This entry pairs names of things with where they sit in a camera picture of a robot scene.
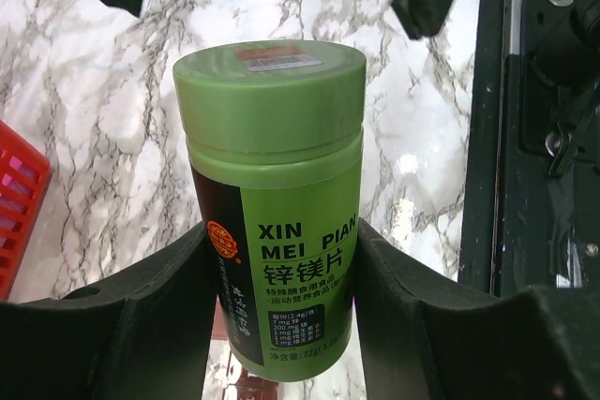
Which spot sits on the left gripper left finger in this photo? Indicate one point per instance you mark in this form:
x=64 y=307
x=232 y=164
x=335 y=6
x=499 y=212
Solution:
x=142 y=333

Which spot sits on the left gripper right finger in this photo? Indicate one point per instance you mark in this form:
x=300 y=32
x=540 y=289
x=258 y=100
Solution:
x=424 y=336

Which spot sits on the brown weekly pill organizer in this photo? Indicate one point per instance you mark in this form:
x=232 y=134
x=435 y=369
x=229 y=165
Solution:
x=229 y=379

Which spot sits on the green supplement bottle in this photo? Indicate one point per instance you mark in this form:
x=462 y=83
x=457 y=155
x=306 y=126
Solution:
x=274 y=135

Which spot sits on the red plastic shopping basket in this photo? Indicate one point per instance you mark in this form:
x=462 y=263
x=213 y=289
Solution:
x=25 y=176

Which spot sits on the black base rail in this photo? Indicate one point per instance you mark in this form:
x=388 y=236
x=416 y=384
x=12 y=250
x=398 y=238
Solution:
x=531 y=214

